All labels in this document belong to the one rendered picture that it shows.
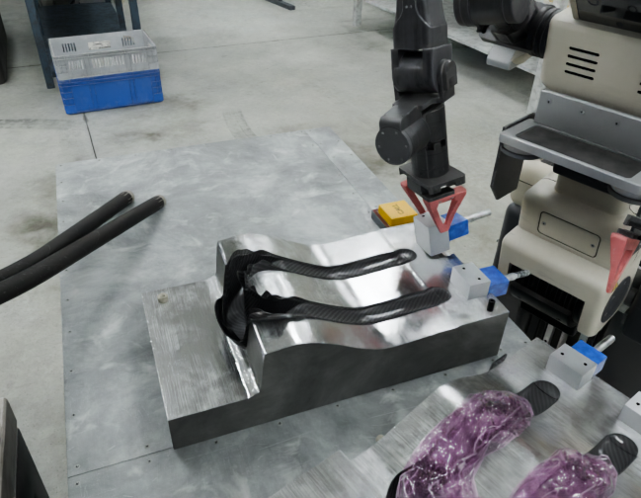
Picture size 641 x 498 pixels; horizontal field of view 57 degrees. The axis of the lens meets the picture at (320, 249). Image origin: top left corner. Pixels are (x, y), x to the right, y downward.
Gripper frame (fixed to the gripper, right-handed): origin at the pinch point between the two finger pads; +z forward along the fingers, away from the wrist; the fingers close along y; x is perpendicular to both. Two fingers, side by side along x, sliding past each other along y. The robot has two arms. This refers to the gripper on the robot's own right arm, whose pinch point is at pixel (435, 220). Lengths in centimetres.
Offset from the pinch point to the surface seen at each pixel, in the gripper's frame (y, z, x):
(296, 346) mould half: 18.5, -1.2, -30.6
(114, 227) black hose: -27, -5, -50
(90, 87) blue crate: -311, 23, -58
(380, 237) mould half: -6.0, 3.2, -7.5
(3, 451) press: 8, 6, -70
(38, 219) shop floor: -195, 51, -95
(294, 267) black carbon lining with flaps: 0.0, -0.7, -24.7
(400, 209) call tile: -20.8, 7.8, 3.4
